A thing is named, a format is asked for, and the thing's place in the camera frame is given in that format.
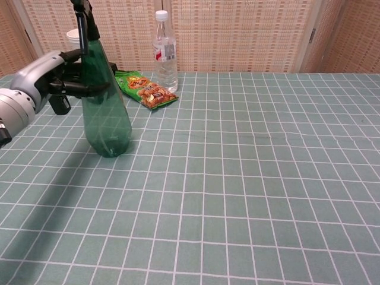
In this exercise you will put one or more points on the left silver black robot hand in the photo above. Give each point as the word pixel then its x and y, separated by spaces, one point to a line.
pixel 32 77

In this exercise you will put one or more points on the green spray bottle black trigger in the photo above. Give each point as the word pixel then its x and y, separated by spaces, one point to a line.
pixel 105 118

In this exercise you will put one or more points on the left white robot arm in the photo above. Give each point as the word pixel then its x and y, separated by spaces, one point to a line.
pixel 15 112

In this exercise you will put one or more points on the small black bottle red cap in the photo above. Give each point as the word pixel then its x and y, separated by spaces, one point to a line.
pixel 60 105

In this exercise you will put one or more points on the clear plastic water bottle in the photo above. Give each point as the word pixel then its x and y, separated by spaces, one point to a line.
pixel 165 65

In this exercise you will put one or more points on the woven bamboo screen panel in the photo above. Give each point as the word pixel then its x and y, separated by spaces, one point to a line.
pixel 350 35
pixel 237 35
pixel 12 38
pixel 124 29

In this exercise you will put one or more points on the black cardboard box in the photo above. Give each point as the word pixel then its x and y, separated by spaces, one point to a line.
pixel 115 72

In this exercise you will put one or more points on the green peanut snack bag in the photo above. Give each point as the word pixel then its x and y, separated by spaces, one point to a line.
pixel 145 89

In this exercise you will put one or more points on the green checked tablecloth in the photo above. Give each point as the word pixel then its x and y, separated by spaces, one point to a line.
pixel 237 178

